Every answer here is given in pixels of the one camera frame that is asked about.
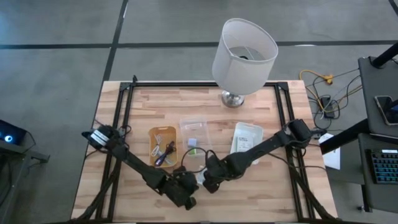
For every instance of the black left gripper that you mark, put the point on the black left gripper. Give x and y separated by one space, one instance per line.
182 189

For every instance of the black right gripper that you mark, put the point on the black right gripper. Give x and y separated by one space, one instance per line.
220 169

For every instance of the white printed product box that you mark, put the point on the white printed product box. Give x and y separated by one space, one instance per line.
200 180

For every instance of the small green box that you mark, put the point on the small green box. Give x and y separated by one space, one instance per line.
193 152

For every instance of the small lavender box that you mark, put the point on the small lavender box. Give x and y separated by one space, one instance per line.
192 142

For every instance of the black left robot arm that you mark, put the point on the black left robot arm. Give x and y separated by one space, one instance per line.
136 161

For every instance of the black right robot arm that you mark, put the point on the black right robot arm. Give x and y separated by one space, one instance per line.
267 143

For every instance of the yellow plastic bin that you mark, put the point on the yellow plastic bin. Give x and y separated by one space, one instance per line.
154 137

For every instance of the white plastic bin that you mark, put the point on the white plastic bin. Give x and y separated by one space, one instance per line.
248 129

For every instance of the clear plastic bag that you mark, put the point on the clear plastic bag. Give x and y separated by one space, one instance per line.
199 133

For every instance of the silver metal lamp base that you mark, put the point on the silver metal lamp base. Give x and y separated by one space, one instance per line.
233 100

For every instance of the white fabric lamp shade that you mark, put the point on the white fabric lamp shade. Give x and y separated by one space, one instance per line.
242 74

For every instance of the white paper sheet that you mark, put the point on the white paper sheet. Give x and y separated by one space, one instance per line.
331 155

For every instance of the black power adapter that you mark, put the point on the black power adapter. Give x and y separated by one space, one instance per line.
327 107

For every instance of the dark grey side desk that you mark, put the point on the dark grey side desk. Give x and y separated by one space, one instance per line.
379 196

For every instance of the backlit black keyboard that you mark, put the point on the backlit black keyboard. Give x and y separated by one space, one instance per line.
384 166

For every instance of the black device with blue light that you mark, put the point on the black device with blue light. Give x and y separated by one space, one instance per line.
11 132

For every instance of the black desk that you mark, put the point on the black desk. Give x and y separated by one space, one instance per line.
373 93

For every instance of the black smartphone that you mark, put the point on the black smartphone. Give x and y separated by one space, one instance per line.
385 109

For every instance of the black monitor pole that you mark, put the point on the black monitor pole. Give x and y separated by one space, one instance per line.
384 57

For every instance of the black aluminium table frame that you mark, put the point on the black aluminium table frame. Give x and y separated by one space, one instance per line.
202 84

